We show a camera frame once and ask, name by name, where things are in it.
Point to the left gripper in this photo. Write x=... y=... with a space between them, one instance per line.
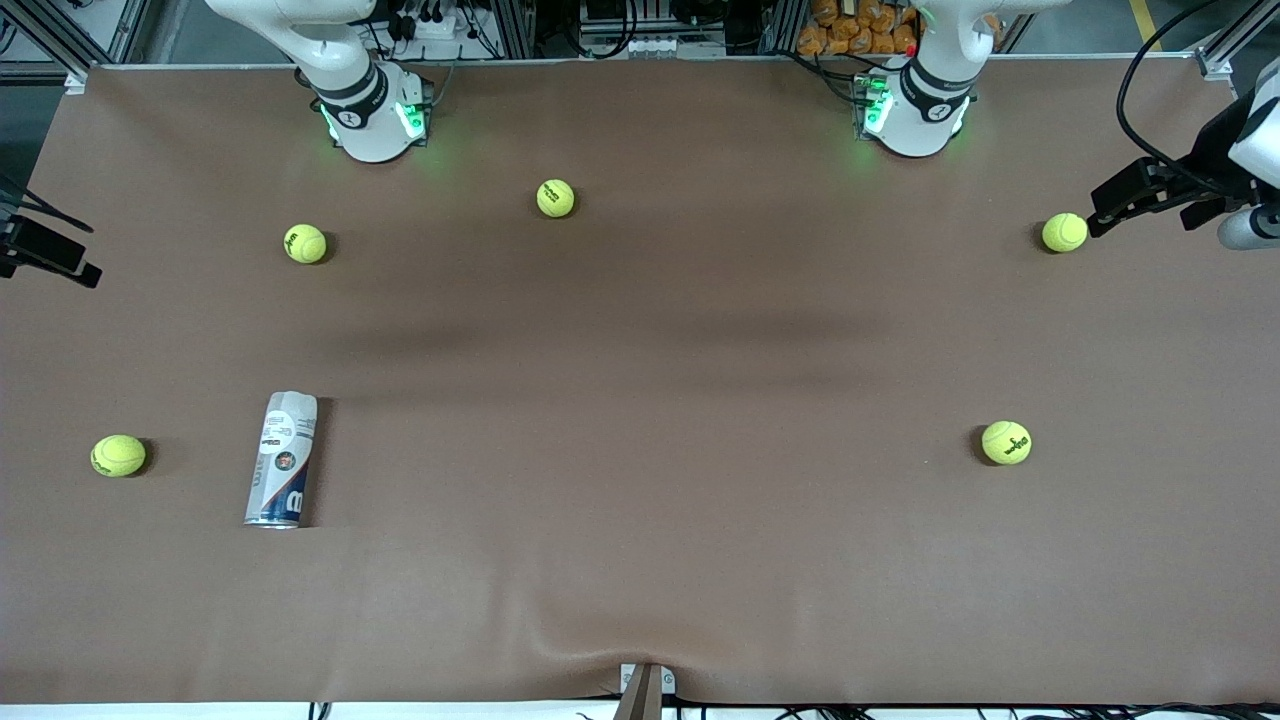
x=1211 y=152

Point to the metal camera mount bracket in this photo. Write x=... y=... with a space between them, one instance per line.
x=645 y=695

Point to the clear tennis ball can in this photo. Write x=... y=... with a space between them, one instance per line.
x=282 y=470

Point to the pile of orange bags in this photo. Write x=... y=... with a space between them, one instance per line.
x=850 y=30

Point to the white power strip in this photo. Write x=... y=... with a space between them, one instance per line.
x=435 y=25

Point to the white connector strip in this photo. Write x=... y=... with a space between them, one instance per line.
x=655 y=46

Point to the aluminium frame profile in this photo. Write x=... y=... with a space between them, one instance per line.
x=75 y=80
x=1215 y=65

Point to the brown table mat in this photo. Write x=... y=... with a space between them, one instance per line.
x=640 y=500

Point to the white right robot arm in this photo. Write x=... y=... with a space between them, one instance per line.
x=370 y=130

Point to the yellow-green tennis ball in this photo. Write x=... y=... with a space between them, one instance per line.
x=555 y=198
x=305 y=244
x=118 y=455
x=1006 y=443
x=1064 y=232

